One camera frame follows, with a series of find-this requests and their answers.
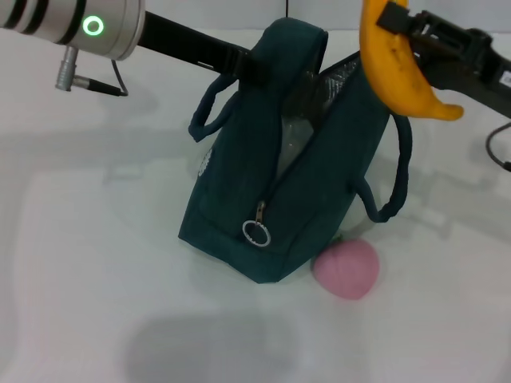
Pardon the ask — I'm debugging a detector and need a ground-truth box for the yellow banana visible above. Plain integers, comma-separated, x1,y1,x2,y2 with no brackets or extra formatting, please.
358,0,465,122

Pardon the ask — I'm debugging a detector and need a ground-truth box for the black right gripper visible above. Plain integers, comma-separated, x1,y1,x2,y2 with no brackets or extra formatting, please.
377,2,511,119

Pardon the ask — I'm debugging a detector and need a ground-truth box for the dark teal fabric bag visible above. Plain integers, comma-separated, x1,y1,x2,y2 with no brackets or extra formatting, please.
177,18,412,284

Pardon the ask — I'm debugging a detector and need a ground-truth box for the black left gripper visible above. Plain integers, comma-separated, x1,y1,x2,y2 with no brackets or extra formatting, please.
137,10,280,85

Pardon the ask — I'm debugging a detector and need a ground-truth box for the pink toy peach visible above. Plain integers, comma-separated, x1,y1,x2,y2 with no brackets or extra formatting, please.
311,238,380,300

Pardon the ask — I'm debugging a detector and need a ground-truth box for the left arm connector cable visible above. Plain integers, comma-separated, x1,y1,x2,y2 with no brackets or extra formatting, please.
55,45,129,97

